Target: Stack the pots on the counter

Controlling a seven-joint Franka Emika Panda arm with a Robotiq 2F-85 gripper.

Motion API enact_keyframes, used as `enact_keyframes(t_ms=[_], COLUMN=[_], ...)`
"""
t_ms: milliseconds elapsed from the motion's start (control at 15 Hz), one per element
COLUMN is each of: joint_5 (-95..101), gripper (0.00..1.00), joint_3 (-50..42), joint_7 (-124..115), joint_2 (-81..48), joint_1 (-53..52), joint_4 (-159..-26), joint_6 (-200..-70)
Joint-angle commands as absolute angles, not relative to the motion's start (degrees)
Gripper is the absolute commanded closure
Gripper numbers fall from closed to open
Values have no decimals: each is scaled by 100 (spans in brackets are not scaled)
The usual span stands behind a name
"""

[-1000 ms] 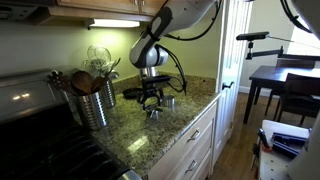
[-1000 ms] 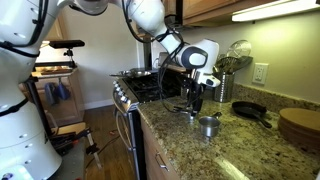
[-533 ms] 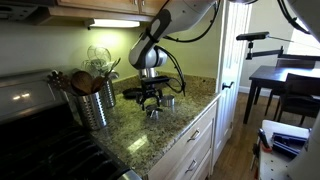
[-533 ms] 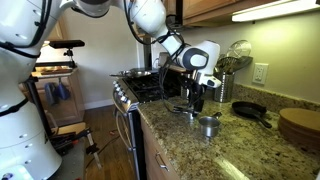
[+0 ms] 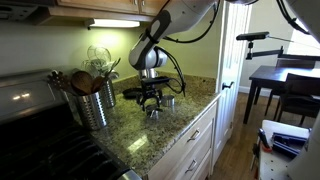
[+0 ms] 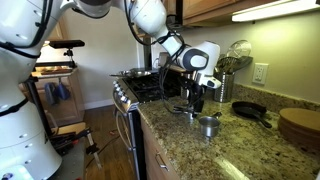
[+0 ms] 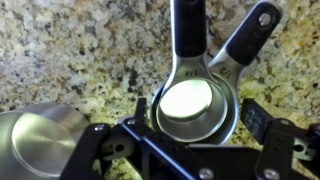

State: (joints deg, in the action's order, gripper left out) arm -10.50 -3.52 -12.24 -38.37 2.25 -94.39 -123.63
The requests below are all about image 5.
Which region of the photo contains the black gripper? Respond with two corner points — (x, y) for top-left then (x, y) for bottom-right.
(139, 82), (165, 112)

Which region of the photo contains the medium steel measuring cup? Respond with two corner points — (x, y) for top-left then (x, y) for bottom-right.
(145, 107), (160, 120)

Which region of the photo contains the black cast iron skillet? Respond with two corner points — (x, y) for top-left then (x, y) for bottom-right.
(122, 87), (144, 100)

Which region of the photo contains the small perforated steel utensil holder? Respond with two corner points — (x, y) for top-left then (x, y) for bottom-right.
(100, 79), (117, 109)

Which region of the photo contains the metal ladle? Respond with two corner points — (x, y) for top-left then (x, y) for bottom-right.
(106, 57), (122, 82)

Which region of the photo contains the small wooden spoon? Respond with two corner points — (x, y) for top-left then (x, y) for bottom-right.
(90, 75), (106, 95)

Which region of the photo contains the large perforated steel utensil holder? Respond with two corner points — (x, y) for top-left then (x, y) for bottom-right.
(76, 90), (110, 131)

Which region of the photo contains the white base cabinet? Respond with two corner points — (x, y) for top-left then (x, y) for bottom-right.
(144, 96), (221, 180)

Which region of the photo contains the large wooden spoon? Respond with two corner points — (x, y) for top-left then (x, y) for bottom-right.
(70, 70), (95, 96)

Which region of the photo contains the white panel door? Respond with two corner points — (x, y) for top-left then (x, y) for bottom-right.
(212, 0), (253, 169)

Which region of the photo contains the under cabinet light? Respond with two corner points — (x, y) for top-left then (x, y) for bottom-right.
(84, 18), (141, 30)

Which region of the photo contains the dark slotted wooden spatula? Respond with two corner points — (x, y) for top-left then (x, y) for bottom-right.
(46, 70), (73, 95)

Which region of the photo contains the red black hand tool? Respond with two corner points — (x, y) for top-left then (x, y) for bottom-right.
(257, 128), (273, 154)

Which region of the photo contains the dark wooden table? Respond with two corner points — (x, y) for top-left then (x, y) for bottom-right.
(243, 65), (320, 125)

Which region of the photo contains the black steel stove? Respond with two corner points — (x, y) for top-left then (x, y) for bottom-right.
(0, 69), (143, 180)

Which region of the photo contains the white perforated cart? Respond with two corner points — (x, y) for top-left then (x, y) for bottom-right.
(257, 119), (313, 180)

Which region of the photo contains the blue black box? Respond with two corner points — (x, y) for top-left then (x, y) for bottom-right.
(270, 131), (308, 159)

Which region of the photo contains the dark wooden chair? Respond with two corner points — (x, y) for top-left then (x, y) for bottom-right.
(273, 72), (320, 127)
(264, 58), (316, 116)

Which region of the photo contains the bright window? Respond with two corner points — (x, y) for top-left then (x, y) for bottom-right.
(287, 18), (320, 57)

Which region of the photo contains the grey range hood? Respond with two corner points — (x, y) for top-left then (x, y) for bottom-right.
(0, 0), (56, 26)

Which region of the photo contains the white grey foreground column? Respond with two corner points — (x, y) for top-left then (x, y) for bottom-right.
(286, 111), (320, 180)

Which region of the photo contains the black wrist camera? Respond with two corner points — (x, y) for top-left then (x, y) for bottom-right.
(143, 76), (171, 85)

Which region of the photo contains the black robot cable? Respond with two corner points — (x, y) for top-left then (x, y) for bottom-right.
(154, 0), (312, 98)

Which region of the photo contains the metal drawer handle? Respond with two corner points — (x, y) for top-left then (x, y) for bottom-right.
(184, 159), (199, 175)
(186, 128), (201, 143)

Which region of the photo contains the wire whisk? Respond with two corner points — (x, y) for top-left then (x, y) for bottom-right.
(81, 59), (108, 78)
(86, 44), (112, 65)

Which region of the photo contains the black door handle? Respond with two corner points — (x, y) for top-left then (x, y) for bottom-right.
(221, 81), (235, 91)

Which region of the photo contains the wooden wall cabinet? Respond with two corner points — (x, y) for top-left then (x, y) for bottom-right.
(36, 0), (168, 26)

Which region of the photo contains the black bar camera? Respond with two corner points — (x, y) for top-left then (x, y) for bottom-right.
(235, 31), (270, 42)

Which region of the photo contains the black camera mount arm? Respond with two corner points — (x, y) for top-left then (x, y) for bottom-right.
(245, 40), (320, 62)

